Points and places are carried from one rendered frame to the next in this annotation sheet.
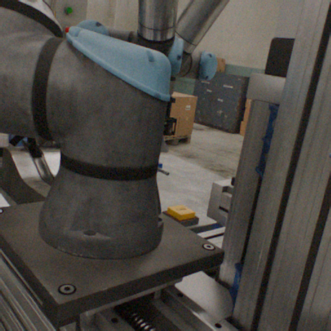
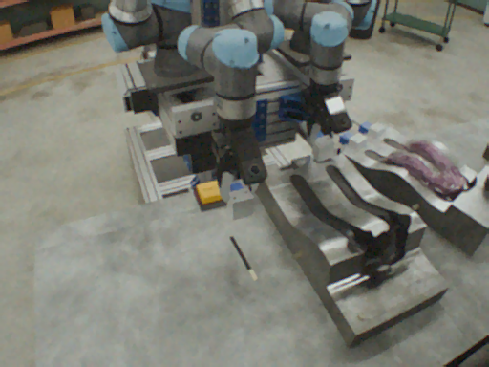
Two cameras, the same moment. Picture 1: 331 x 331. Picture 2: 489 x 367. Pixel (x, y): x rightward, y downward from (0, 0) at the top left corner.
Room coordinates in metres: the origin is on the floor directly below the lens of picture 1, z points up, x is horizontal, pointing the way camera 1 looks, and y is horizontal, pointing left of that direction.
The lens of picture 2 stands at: (1.73, 0.25, 1.50)
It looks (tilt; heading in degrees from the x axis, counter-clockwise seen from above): 41 degrees down; 200
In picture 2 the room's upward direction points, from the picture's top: straight up
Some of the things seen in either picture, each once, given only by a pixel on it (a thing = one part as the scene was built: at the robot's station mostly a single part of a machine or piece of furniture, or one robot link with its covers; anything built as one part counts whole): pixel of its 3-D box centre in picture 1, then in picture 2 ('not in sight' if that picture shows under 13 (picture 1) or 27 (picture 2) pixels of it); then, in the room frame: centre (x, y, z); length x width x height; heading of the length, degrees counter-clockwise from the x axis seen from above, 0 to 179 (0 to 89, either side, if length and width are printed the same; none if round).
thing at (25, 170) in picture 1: (61, 176); (346, 225); (1.12, 0.30, 0.87); 0.50 x 0.26 x 0.14; 41
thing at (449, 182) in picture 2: not in sight; (428, 162); (0.82, 0.51, 0.90); 0.26 x 0.18 x 0.08; 58
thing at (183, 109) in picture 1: (149, 113); not in sight; (6.20, 0.36, 0.37); 1.20 x 0.82 x 0.74; 54
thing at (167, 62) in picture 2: not in sight; (175, 53); (0.79, -0.30, 1.09); 0.15 x 0.15 x 0.10
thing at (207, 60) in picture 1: (191, 64); (212, 47); (1.10, -0.03, 1.25); 0.11 x 0.11 x 0.08; 57
